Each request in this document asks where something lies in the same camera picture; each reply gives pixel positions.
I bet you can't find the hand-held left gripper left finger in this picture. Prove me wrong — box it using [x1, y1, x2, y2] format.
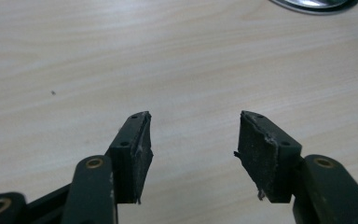
[104, 110, 154, 205]

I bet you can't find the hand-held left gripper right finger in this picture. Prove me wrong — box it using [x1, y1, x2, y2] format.
[233, 110, 303, 204]

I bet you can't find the dark round object edge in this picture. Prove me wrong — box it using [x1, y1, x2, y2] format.
[268, 0, 358, 16]

